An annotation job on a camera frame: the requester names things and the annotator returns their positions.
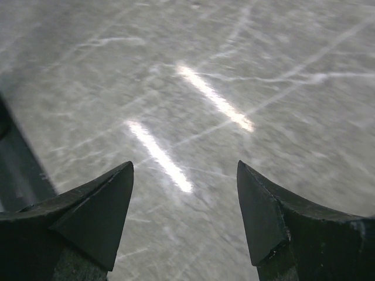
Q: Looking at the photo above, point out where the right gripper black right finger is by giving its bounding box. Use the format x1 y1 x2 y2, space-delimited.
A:
237 162 374 280

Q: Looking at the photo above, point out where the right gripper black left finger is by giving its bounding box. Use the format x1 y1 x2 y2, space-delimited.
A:
1 162 134 280

